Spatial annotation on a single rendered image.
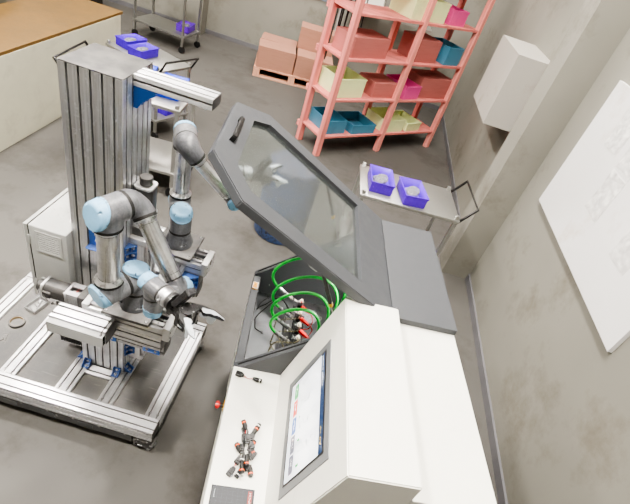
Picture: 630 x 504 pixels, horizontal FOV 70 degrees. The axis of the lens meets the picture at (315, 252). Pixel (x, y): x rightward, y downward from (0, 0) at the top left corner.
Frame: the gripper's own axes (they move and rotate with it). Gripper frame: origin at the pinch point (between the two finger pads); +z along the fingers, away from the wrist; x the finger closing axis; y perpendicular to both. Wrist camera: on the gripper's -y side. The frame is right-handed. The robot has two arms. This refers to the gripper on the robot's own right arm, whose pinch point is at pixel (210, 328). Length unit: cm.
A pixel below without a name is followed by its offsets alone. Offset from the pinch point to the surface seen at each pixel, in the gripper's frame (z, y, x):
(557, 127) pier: 49, -74, -333
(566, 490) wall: 162, 65, -127
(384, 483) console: 75, -8, 10
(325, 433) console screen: 53, 3, 1
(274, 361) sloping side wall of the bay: 12, 34, -39
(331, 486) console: 64, 2, 15
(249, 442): 28, 44, -6
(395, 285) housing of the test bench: 38, -14, -73
